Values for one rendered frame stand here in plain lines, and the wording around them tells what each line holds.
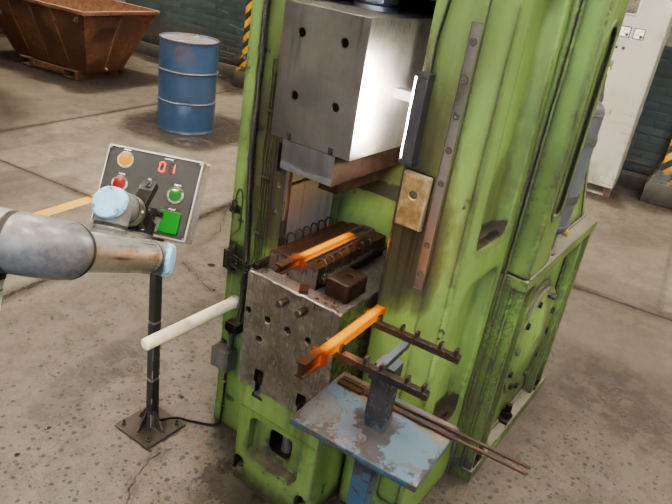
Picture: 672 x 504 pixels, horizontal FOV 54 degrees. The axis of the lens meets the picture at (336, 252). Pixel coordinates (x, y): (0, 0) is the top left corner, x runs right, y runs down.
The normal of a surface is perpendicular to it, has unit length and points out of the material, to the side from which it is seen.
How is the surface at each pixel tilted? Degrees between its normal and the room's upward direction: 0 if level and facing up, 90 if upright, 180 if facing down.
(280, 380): 90
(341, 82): 90
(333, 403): 0
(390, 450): 0
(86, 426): 0
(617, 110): 90
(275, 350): 90
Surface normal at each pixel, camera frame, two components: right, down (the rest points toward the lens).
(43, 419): 0.14, -0.90
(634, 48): -0.47, 0.31
